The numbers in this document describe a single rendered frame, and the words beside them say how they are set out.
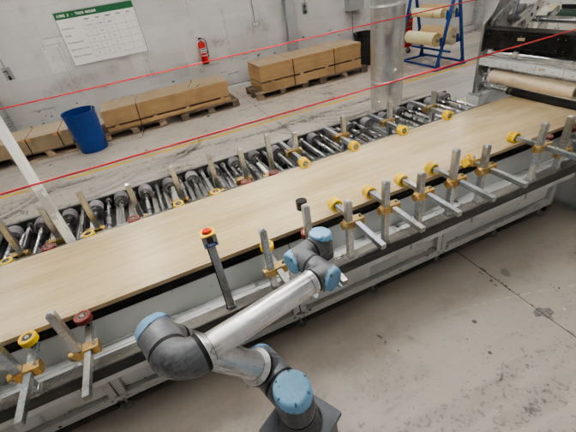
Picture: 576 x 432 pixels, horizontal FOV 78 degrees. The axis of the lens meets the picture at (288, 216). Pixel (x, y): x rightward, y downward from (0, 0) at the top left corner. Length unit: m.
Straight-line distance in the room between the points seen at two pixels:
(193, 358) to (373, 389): 1.60
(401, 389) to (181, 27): 7.80
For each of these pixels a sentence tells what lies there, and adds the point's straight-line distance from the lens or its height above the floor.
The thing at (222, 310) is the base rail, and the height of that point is 0.70.
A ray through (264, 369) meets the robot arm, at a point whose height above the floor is 0.89.
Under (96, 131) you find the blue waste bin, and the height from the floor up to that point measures 0.34.
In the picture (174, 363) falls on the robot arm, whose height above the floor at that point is 1.35.
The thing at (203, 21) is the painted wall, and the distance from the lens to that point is 8.76.
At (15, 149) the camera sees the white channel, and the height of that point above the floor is 1.56.
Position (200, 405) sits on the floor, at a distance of 2.62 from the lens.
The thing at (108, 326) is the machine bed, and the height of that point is 0.73.
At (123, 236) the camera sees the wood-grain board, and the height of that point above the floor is 0.90.
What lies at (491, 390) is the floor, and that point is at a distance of 2.61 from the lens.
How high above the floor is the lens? 2.17
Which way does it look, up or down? 34 degrees down
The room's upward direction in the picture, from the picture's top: 10 degrees counter-clockwise
